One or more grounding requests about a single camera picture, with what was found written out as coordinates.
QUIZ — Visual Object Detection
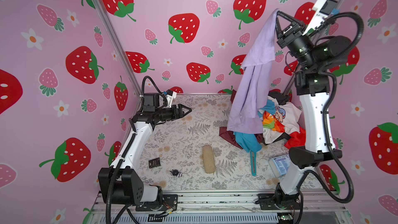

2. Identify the lavender purple cloth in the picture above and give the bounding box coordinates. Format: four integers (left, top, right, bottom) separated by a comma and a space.
227, 9, 279, 134

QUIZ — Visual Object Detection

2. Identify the teal blue cloth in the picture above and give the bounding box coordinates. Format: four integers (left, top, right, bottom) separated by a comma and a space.
233, 100, 275, 153

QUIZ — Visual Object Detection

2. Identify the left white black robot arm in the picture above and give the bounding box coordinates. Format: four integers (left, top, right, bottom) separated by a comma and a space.
98, 89, 192, 224

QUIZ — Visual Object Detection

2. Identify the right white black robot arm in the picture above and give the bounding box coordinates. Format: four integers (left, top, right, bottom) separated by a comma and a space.
263, 11, 364, 208

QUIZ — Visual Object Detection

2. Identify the maroon cloth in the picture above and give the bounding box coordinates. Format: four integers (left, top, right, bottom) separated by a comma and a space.
219, 127, 264, 149

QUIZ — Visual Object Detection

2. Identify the black cloth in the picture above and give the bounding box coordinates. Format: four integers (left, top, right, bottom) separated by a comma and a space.
268, 90, 292, 105

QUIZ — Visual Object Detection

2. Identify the red cloth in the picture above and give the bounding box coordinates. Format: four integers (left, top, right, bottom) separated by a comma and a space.
285, 127, 306, 149

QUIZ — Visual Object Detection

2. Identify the small black card packet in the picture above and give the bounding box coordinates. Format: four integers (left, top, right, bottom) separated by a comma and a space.
148, 158, 161, 169

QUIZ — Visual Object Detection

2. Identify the small black binder clip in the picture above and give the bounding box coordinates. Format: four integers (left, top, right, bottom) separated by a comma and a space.
170, 170, 182, 177

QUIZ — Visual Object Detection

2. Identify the tan oblong sponge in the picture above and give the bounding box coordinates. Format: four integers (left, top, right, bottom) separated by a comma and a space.
203, 145, 216, 174

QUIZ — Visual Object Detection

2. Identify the teal utility knife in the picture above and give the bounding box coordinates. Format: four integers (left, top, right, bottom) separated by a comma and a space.
250, 151, 257, 176

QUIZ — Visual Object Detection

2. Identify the white printed t-shirt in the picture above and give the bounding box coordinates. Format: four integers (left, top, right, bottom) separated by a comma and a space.
258, 96, 302, 144

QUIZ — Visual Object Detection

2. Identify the blue white wipes packet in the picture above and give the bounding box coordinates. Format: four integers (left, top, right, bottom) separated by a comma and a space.
269, 154, 291, 177

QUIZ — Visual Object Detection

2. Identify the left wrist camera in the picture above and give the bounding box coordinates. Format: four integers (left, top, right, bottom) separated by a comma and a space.
164, 90, 177, 108

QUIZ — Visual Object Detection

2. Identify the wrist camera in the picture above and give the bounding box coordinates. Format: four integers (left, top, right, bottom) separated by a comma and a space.
304, 0, 338, 35
164, 90, 177, 108

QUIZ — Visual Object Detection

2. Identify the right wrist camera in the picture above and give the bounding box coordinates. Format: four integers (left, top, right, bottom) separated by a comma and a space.
304, 0, 338, 35

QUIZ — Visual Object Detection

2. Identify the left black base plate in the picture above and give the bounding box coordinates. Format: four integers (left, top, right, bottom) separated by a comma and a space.
135, 194, 178, 212

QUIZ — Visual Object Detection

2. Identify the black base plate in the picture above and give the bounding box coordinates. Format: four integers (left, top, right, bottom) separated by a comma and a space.
135, 194, 178, 212
255, 192, 303, 211

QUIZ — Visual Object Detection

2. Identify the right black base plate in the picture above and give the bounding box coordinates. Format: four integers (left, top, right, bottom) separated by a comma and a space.
255, 192, 303, 211

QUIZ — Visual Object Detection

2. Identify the aluminium front rail frame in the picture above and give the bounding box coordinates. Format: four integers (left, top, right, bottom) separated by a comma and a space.
89, 189, 352, 224

